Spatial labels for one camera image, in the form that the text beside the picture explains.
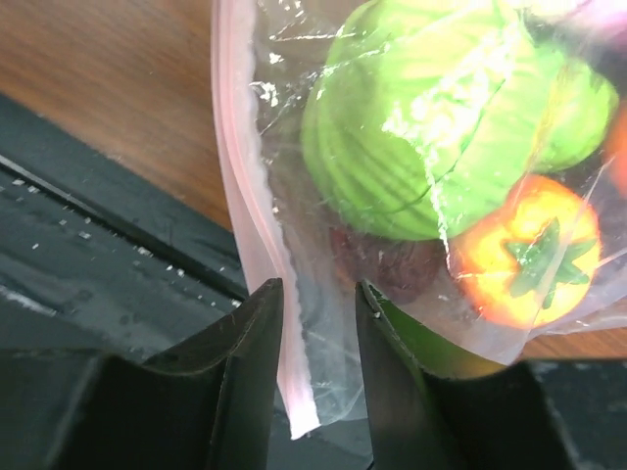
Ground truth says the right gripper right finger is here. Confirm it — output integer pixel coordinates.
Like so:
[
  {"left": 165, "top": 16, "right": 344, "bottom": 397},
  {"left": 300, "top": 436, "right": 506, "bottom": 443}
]
[{"left": 356, "top": 285, "right": 576, "bottom": 469}]

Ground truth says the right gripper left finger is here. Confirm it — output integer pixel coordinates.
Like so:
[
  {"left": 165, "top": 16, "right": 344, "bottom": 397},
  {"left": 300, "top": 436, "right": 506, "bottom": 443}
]
[{"left": 52, "top": 279, "right": 283, "bottom": 469}]

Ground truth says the dark red fake fruit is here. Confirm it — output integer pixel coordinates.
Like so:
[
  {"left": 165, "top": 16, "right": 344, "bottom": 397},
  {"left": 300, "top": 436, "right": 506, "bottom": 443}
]
[{"left": 329, "top": 226, "right": 445, "bottom": 305}]

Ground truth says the orange fake tomato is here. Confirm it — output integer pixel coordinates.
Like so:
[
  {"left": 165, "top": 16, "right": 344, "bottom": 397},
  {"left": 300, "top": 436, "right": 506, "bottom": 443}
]
[{"left": 449, "top": 174, "right": 603, "bottom": 330}]

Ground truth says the clear zip top bag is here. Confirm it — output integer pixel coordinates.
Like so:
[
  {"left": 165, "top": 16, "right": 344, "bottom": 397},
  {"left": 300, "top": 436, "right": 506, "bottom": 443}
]
[{"left": 212, "top": 1, "right": 626, "bottom": 439}]

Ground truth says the green fake cabbage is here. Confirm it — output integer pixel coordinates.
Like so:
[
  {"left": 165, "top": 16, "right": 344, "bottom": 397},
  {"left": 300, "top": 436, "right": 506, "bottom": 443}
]
[{"left": 302, "top": 1, "right": 566, "bottom": 241}]

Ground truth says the small green fake vegetable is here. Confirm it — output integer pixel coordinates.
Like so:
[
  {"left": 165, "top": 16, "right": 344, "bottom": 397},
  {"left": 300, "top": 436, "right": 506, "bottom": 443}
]
[{"left": 531, "top": 59, "right": 619, "bottom": 173}]

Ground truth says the fake orange fruit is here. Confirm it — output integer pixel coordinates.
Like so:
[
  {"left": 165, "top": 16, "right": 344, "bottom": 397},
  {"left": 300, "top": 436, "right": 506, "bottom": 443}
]
[{"left": 603, "top": 101, "right": 627, "bottom": 197}]

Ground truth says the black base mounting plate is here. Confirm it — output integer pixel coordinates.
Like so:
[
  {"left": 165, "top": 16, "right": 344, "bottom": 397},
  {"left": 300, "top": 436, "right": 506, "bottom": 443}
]
[{"left": 1, "top": 98, "right": 247, "bottom": 361}]

